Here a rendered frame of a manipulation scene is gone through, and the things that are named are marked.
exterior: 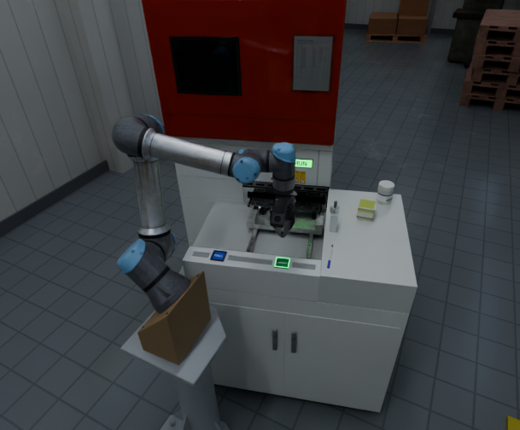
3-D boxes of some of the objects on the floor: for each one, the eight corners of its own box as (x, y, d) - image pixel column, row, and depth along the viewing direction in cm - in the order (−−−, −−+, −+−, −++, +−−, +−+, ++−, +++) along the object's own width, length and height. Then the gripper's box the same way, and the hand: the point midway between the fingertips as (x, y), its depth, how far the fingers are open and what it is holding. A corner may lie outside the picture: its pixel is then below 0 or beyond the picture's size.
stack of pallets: (542, 116, 504) (578, 31, 445) (457, 106, 543) (479, 26, 484) (535, 84, 607) (563, 11, 548) (464, 77, 646) (483, 8, 586)
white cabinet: (225, 303, 263) (214, 202, 215) (372, 322, 247) (395, 218, 199) (195, 392, 212) (171, 286, 164) (377, 424, 196) (410, 317, 148)
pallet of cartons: (429, 35, 906) (438, -3, 860) (423, 45, 829) (431, 3, 783) (369, 31, 959) (374, -5, 913) (358, 40, 882) (362, 1, 836)
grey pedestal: (203, 543, 159) (171, 451, 111) (121, 488, 176) (62, 388, 128) (259, 427, 196) (253, 322, 148) (187, 392, 212) (160, 286, 164)
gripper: (298, 180, 137) (296, 228, 150) (272, 178, 139) (273, 225, 151) (295, 193, 130) (294, 241, 143) (268, 191, 132) (269, 239, 144)
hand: (282, 235), depth 144 cm, fingers closed
